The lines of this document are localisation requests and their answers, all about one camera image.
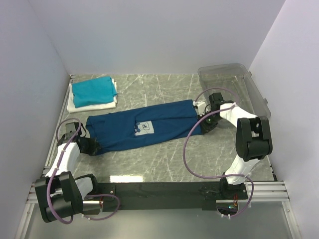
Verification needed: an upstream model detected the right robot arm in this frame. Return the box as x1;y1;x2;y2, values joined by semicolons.
193;93;273;199

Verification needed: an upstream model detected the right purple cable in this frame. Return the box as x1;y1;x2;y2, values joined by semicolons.
182;87;255;218

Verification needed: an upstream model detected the clear plastic bin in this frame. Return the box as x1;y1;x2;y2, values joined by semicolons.
197;63;271;118

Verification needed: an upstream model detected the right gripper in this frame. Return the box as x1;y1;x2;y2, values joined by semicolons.
196;111;222;135

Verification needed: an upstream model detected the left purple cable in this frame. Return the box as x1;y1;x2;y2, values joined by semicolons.
46;118;121;225

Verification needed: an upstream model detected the white folded t-shirt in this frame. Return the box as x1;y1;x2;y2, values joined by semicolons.
67;79;117;113

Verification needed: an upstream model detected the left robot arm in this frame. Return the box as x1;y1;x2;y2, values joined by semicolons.
35;118;101;224

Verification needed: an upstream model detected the teal folded t-shirt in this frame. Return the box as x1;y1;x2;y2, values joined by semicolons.
71;76;117;108

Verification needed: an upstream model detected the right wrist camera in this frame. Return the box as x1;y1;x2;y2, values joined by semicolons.
193;101;207;116

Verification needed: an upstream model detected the black base beam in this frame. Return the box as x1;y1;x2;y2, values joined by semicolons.
83;180;248;215

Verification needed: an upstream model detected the purple cable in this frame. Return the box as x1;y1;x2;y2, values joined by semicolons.
182;87;255;218
46;118;121;225

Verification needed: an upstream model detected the dark blue t-shirt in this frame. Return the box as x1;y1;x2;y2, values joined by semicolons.
86;100;201;154

